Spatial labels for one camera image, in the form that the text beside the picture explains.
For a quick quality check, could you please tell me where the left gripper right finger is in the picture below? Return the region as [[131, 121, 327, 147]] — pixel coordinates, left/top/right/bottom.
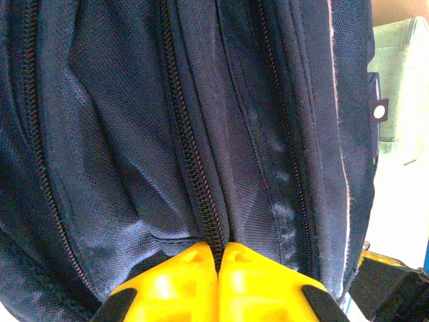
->
[[218, 241, 350, 322]]

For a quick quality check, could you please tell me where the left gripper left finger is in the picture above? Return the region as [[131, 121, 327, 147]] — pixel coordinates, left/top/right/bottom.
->
[[90, 240, 221, 322]]

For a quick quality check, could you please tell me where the navy blue backpack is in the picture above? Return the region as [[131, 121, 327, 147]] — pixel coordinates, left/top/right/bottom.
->
[[0, 0, 391, 322]]

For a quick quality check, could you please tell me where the mint green zip case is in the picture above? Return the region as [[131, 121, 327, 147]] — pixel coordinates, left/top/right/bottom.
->
[[367, 16, 429, 165]]

